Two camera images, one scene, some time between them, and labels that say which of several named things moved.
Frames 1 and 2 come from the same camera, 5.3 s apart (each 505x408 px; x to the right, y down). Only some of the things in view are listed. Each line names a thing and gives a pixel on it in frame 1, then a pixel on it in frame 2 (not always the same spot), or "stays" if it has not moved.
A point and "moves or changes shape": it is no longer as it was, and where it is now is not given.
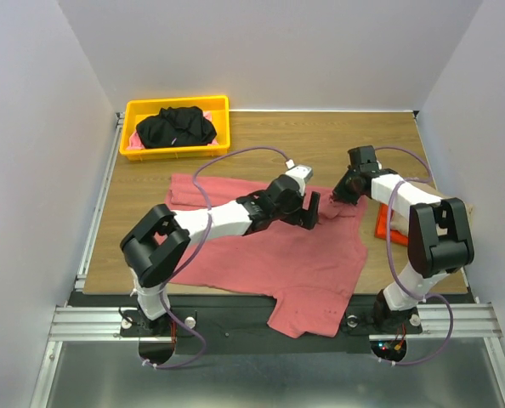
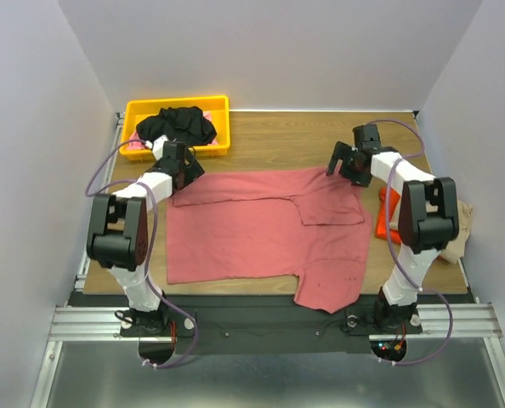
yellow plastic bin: (137, 109) stays
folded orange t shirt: (381, 231) stays
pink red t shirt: (307, 273) moves or changes shape
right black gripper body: (343, 191) → (340, 157)
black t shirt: (176, 127) stays
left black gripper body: (292, 213) → (191, 172)
